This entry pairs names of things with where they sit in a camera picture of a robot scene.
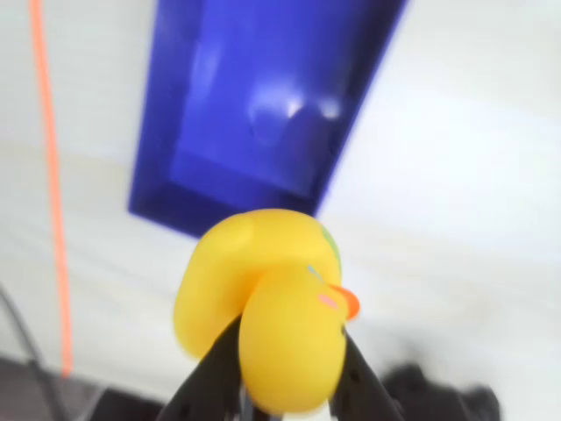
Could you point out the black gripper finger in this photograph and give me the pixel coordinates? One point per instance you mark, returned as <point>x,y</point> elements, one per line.
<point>206,386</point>
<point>359,390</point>

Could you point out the yellow rubber duck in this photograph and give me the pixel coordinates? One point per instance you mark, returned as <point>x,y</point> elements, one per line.
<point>263,285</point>

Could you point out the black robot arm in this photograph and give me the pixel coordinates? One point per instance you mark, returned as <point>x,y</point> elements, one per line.
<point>438,399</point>

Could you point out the blue plastic box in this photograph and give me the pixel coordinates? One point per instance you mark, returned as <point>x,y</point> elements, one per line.
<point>263,87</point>

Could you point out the orange tape line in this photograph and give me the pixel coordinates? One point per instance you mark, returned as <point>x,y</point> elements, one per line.
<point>52,175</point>

